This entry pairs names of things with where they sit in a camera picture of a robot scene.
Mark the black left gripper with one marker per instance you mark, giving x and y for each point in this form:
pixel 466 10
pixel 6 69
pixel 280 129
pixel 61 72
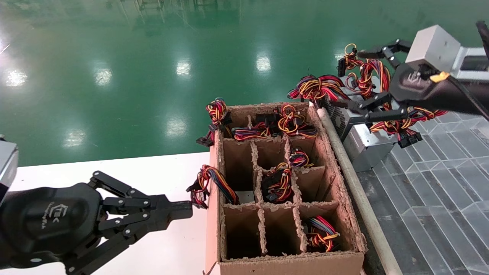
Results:
pixel 49 221

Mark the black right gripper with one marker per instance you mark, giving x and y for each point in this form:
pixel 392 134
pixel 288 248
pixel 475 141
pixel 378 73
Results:
pixel 414 86

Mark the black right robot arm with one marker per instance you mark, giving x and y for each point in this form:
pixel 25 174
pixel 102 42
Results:
pixel 462 97

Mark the cardboard box with dividers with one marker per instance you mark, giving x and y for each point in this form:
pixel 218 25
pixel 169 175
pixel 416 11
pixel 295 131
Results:
pixel 237 168

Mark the transparent plastic grid tray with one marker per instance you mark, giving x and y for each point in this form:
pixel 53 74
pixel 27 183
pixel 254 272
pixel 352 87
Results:
pixel 439 214

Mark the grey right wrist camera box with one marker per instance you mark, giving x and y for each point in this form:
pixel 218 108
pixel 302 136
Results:
pixel 433 47

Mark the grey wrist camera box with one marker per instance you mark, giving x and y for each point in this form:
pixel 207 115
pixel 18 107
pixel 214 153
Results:
pixel 7 168
pixel 433 47

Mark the long white rail pipe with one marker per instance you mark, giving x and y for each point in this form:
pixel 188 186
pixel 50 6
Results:
pixel 363 206

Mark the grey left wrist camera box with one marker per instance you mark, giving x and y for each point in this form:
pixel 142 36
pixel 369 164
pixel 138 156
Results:
pixel 7 168

